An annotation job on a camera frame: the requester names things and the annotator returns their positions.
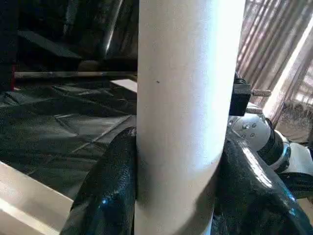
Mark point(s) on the grey curtain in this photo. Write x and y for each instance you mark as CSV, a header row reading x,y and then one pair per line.
x,y
269,49

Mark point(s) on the black television edge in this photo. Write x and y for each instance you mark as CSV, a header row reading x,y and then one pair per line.
x,y
73,74

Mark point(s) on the white flat board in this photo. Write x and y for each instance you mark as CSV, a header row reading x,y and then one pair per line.
x,y
124,85

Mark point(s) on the black plastic mat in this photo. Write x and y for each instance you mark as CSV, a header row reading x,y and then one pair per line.
x,y
61,122

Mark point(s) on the white plastic table leg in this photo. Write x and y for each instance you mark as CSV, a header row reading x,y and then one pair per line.
x,y
183,85

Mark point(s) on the white plastic table top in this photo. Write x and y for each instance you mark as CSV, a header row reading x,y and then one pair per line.
x,y
24,195

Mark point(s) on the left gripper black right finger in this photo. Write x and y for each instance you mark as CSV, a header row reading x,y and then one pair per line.
x,y
244,195

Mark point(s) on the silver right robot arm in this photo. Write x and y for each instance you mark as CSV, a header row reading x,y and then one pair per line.
x,y
249,129

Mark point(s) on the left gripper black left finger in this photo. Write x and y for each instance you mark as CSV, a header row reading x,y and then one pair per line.
x,y
110,191

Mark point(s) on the black speaker box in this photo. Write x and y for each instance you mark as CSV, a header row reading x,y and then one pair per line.
x,y
7,49

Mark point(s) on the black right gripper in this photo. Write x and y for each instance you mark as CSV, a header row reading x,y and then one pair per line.
x,y
239,100

